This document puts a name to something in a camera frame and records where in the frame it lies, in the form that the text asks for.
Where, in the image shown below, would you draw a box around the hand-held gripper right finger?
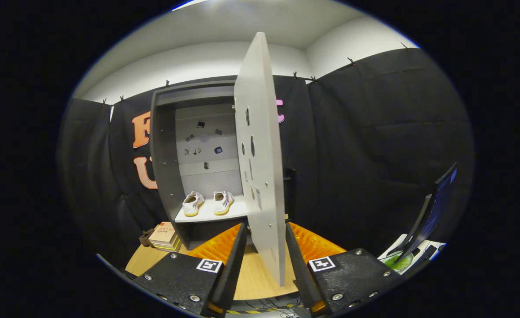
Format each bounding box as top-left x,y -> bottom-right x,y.
285,222 -> 404,315

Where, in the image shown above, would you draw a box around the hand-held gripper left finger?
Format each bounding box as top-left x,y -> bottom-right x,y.
134,222 -> 247,316

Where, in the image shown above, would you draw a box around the white shoe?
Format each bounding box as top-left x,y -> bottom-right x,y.
213,190 -> 235,216
182,191 -> 205,217

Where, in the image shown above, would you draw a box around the beige shoe cabinet door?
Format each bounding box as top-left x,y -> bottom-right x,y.
234,32 -> 287,288

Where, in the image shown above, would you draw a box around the dark grey shoe cabinet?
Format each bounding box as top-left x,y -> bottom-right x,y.
150,79 -> 249,251

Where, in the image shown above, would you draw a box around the stack of books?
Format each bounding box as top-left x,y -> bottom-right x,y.
148,222 -> 182,252

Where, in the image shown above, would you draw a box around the green round object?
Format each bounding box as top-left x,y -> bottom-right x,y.
383,251 -> 415,271

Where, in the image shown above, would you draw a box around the black backdrop cloth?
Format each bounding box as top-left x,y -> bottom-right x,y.
57,46 -> 475,270

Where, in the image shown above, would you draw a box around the black monitor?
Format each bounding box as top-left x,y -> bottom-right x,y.
395,163 -> 458,263

